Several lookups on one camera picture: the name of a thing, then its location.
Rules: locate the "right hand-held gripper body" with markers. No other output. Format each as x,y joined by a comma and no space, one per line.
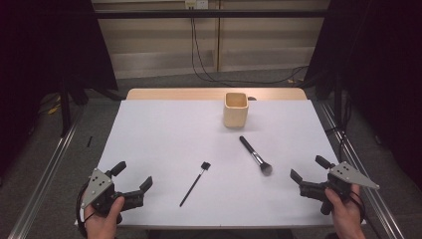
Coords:
346,174

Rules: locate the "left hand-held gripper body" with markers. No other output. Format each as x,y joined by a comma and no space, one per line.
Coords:
98,186

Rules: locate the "thin black makeup brush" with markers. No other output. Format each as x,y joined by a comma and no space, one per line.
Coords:
194,186

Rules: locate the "thick black makeup brush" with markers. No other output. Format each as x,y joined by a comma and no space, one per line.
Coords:
253,152

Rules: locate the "cream square cup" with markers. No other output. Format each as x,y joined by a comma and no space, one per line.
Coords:
235,116

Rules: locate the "person's left hand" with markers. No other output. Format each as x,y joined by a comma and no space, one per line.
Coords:
103,224

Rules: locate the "person's right hand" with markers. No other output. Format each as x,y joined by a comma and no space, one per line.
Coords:
346,215

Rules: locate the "small black floor item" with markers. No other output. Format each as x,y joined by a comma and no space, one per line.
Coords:
89,141

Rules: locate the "yellow floor item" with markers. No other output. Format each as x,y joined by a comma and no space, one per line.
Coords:
53,109

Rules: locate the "wooden table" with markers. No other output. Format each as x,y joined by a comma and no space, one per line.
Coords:
179,94

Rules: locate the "black curtain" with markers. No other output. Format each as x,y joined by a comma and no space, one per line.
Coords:
49,49
381,66

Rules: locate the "aluminium floor rail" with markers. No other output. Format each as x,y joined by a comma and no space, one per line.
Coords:
46,172
361,172

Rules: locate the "black stand post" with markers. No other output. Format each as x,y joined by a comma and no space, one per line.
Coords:
65,109

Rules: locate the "black horizontal frame bar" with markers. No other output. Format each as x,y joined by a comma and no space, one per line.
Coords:
149,14

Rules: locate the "white wall outlet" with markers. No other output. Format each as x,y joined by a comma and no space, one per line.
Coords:
196,4

